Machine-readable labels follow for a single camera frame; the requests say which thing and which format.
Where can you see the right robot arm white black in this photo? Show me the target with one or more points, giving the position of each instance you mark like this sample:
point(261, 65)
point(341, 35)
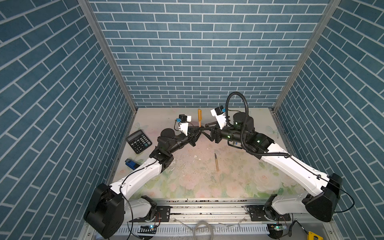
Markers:
point(322, 190)

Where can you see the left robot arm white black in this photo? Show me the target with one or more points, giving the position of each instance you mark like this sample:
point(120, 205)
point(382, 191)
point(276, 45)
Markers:
point(106, 209)

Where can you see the blue stapler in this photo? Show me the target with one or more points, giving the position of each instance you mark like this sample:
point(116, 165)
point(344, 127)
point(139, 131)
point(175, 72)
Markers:
point(131, 164)

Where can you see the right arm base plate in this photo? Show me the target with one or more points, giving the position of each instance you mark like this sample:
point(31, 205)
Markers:
point(259, 213)

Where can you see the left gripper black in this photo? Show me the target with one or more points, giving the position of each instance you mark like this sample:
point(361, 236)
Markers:
point(192, 133)

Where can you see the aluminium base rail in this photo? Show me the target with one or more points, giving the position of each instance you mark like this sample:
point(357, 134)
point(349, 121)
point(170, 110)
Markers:
point(216, 220)

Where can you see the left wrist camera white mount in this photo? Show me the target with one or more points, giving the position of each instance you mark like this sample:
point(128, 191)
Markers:
point(183, 123)

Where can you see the tan pen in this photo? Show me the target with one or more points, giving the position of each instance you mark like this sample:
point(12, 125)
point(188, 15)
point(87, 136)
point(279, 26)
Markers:
point(216, 163)
point(200, 117)

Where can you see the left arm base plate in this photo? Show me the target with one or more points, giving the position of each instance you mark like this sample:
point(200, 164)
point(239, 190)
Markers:
point(159, 214)

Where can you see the black desk calculator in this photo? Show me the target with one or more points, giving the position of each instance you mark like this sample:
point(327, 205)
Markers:
point(138, 141)

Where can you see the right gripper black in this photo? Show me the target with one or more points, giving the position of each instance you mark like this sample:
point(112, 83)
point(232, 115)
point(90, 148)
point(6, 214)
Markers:
point(214, 129)

